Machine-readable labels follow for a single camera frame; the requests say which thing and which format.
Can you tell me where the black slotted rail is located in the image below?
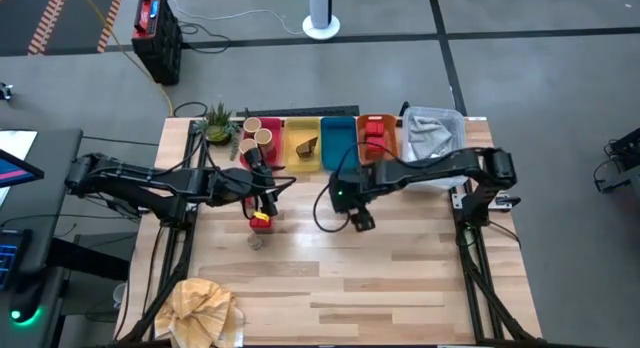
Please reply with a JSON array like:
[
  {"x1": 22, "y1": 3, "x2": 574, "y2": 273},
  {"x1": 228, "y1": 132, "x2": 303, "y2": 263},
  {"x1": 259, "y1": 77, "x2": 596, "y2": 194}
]
[{"x1": 235, "y1": 105, "x2": 361, "y2": 119}]

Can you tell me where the backlit black keyboard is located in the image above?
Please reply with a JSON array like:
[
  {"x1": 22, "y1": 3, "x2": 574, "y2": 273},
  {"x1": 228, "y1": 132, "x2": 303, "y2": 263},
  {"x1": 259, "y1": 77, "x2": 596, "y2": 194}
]
[{"x1": 0, "y1": 228, "x2": 32, "y2": 292}]

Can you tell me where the yellow floor cable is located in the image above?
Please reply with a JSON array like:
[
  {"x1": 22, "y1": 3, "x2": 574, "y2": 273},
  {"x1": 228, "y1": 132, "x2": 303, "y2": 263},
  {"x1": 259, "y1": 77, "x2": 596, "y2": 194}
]
[{"x1": 75, "y1": 0, "x2": 175, "y2": 117}]

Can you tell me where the clear plastic storage container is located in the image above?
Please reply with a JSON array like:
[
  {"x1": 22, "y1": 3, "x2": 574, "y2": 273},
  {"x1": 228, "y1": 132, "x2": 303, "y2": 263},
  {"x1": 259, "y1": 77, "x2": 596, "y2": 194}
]
[{"x1": 401, "y1": 106, "x2": 469, "y2": 192}]

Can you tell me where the black cable coil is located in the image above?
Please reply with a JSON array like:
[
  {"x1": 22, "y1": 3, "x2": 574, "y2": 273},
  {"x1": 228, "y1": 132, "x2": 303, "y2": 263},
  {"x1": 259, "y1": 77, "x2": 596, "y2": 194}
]
[{"x1": 172, "y1": 101, "x2": 209, "y2": 119}]

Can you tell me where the yellow plastic bin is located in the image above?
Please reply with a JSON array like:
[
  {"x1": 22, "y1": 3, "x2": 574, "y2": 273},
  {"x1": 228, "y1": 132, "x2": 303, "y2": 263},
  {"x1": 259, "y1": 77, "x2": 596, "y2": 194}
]
[{"x1": 283, "y1": 117, "x2": 322, "y2": 173}]

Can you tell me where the orange plastic bin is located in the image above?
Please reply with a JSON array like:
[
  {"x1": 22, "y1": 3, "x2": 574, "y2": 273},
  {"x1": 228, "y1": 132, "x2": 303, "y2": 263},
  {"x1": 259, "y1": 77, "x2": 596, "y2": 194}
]
[{"x1": 355, "y1": 113, "x2": 401, "y2": 167}]

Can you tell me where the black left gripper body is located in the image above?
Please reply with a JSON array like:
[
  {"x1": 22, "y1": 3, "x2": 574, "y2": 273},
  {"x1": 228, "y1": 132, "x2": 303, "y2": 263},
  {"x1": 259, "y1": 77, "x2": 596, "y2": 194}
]
[{"x1": 248, "y1": 146, "x2": 279, "y2": 203}]

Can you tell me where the green potted succulent plant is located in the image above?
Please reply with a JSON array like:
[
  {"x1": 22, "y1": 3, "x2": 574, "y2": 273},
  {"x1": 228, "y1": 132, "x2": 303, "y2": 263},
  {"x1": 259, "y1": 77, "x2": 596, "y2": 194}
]
[{"x1": 193, "y1": 101, "x2": 242, "y2": 162}]

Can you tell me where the white floor cable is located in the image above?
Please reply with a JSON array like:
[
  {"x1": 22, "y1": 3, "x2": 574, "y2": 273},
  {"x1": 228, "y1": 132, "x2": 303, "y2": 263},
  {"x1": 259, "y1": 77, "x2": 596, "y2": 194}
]
[{"x1": 167, "y1": 0, "x2": 306, "y2": 37}]

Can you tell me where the yellow cloth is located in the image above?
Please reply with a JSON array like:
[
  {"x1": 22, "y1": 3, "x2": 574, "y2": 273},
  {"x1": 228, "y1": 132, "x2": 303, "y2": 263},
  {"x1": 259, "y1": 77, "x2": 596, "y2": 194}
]
[{"x1": 153, "y1": 277, "x2": 245, "y2": 348}]

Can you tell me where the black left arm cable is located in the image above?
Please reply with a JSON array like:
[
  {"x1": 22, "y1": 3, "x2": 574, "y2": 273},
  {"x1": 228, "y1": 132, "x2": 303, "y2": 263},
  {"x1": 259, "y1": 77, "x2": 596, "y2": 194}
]
[{"x1": 199, "y1": 132, "x2": 299, "y2": 224}]

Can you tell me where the brown spice pouch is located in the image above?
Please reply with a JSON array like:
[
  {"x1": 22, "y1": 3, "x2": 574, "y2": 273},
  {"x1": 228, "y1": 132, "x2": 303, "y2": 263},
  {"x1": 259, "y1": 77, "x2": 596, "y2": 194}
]
[{"x1": 295, "y1": 136, "x2": 319, "y2": 161}]

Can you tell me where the red plastic bin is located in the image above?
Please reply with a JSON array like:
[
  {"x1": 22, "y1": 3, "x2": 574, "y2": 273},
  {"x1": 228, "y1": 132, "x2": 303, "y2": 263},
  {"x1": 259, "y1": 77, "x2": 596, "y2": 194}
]
[{"x1": 239, "y1": 116, "x2": 285, "y2": 170}]

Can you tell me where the red and black toolbox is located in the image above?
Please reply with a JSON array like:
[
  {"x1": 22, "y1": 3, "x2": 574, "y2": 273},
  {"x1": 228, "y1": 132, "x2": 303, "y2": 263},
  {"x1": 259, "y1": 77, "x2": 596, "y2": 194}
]
[{"x1": 131, "y1": 0, "x2": 184, "y2": 87}]

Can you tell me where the black desk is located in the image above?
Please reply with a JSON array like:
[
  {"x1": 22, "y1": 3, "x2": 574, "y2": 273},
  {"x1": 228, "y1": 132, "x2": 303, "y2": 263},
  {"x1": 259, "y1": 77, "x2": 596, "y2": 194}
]
[{"x1": 0, "y1": 127, "x2": 132, "y2": 348}]

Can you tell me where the black aluminium frame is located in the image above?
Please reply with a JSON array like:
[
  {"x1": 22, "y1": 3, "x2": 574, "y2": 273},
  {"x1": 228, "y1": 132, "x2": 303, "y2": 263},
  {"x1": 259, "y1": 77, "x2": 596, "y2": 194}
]
[
  {"x1": 449, "y1": 187, "x2": 544, "y2": 345},
  {"x1": 117, "y1": 118, "x2": 207, "y2": 347}
]

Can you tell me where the white fan base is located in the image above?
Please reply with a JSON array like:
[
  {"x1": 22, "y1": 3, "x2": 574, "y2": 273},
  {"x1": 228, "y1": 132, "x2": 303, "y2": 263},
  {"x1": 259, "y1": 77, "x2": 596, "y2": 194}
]
[{"x1": 301, "y1": 0, "x2": 342, "y2": 41}]

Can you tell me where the tablet screen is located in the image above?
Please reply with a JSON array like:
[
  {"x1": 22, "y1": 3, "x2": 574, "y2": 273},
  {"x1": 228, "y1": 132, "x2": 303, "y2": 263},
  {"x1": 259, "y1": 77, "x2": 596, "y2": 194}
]
[{"x1": 0, "y1": 147, "x2": 45, "y2": 189}]

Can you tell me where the grey cloth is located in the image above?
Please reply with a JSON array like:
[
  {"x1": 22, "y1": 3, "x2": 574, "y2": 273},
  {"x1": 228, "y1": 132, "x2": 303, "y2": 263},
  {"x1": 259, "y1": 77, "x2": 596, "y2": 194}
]
[{"x1": 408, "y1": 115, "x2": 457, "y2": 160}]

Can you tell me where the blue plastic bin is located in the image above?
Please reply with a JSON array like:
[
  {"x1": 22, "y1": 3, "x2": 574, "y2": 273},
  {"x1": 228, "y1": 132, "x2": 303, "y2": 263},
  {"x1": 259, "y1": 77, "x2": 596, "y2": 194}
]
[{"x1": 320, "y1": 116, "x2": 361, "y2": 172}]

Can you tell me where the white paper sheet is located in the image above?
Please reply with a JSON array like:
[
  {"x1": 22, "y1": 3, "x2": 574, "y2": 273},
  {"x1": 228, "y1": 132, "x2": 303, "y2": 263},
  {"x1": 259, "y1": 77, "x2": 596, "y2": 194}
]
[{"x1": 0, "y1": 130, "x2": 39, "y2": 162}]

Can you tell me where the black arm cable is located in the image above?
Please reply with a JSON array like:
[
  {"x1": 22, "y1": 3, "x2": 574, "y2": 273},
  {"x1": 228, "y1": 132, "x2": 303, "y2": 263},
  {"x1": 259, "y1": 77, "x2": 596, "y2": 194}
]
[
  {"x1": 199, "y1": 132, "x2": 299, "y2": 224},
  {"x1": 313, "y1": 141, "x2": 401, "y2": 234}
]

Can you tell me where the black floor cable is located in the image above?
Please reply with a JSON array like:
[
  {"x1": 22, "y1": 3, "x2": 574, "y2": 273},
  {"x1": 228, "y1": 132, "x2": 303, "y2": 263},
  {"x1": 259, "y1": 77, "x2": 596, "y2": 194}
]
[{"x1": 177, "y1": 20, "x2": 234, "y2": 54}]

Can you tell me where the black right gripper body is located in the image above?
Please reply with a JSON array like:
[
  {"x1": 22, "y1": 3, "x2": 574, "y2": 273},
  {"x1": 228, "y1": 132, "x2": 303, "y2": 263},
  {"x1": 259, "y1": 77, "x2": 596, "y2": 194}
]
[{"x1": 328, "y1": 167, "x2": 381, "y2": 215}]

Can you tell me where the black device with glowing ring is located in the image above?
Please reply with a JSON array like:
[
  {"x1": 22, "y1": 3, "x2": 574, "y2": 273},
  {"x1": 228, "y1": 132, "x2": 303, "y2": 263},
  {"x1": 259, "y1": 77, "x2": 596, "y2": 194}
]
[{"x1": 7, "y1": 280, "x2": 49, "y2": 329}]

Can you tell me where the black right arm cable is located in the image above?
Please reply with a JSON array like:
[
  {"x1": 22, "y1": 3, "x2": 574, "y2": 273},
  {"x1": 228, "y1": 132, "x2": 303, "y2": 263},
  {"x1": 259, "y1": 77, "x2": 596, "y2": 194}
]
[{"x1": 313, "y1": 141, "x2": 401, "y2": 234}]

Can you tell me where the black equipment with cables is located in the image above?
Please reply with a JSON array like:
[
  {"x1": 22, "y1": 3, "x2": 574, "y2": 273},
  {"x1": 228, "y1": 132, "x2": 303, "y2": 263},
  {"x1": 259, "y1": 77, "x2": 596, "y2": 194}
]
[{"x1": 593, "y1": 127, "x2": 640, "y2": 194}]

